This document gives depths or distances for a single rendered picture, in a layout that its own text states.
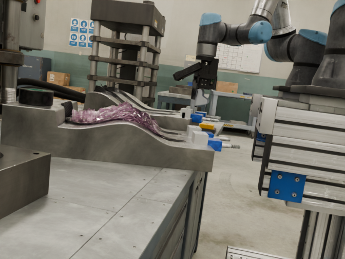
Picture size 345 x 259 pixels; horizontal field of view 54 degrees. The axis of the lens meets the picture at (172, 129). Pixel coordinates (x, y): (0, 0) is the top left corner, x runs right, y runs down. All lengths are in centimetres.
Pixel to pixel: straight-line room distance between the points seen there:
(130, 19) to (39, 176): 465
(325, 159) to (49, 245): 70
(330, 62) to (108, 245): 71
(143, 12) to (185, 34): 267
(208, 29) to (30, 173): 88
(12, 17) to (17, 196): 105
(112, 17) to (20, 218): 480
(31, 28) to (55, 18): 672
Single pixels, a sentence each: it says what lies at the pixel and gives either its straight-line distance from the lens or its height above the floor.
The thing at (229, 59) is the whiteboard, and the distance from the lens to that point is 758.
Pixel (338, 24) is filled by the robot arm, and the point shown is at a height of 119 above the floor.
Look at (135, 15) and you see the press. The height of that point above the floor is 184.
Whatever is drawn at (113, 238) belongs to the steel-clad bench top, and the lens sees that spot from 47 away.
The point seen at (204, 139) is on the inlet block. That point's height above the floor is 87.
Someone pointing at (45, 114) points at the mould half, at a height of 90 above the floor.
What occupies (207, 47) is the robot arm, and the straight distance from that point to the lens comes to 125.
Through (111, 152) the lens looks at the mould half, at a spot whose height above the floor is 83.
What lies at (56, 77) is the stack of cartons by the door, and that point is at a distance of 795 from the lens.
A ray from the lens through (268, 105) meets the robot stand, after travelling 89.
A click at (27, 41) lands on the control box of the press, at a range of 178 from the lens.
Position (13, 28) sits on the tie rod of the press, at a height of 113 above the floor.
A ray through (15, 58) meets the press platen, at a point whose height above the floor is 102.
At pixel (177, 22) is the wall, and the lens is 772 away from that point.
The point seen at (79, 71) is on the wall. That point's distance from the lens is 817.
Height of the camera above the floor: 101
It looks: 9 degrees down
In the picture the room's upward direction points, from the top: 7 degrees clockwise
